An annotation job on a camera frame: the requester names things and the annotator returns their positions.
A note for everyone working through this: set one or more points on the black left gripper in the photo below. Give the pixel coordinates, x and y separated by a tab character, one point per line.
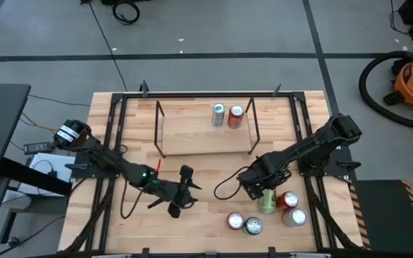
184	190

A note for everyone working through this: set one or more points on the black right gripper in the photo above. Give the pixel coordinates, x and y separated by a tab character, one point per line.
264	179

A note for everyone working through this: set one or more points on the light green lime soda can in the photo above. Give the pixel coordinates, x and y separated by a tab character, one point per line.
268	202

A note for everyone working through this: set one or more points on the orange Fanta can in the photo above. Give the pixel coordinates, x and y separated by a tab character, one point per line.
289	200
235	118

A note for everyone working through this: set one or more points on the green Sprite can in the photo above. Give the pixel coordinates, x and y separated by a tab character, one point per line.
253	225

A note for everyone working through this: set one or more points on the beige silver soda can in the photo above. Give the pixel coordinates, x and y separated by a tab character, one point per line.
295	216

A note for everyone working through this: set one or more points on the red and blue Fanta can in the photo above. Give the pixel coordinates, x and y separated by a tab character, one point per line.
235	220

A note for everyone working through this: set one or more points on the silver blue Red Bull can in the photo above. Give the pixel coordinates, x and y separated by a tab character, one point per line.
218	116

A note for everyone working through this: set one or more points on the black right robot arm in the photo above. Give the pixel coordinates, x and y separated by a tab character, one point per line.
310	147

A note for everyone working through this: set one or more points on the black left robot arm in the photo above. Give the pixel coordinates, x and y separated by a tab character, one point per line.
113	161

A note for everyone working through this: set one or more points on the red tag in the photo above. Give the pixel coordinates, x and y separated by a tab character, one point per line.
158	164

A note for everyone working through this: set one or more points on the black platform with striped edge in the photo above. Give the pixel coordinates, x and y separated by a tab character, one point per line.
389	215

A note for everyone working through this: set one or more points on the white box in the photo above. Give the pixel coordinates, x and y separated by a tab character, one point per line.
41	168

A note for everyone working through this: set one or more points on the black power adapter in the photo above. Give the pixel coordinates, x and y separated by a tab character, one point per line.
37	147

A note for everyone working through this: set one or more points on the black metal beam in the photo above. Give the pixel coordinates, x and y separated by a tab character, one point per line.
31	175

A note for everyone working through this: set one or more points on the black aluminium table frame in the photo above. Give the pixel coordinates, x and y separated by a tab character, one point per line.
192	95

